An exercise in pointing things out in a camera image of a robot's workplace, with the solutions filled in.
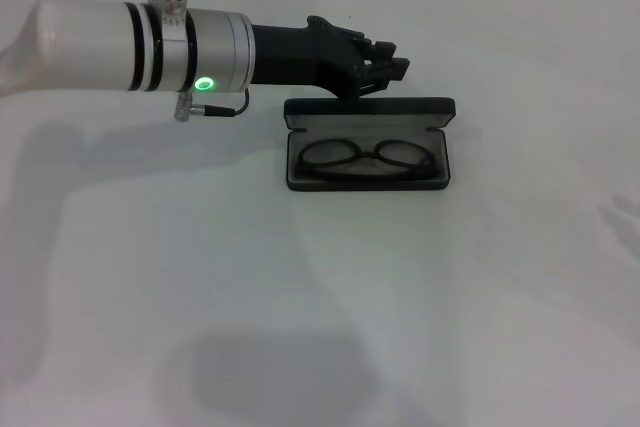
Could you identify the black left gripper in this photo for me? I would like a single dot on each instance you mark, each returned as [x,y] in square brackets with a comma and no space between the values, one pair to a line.
[300,54]

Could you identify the black glasses case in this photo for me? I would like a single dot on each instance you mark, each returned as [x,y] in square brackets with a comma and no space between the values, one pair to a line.
[370,186]

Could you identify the black glasses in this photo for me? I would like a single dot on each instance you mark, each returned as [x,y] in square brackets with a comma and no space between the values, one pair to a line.
[350,175]

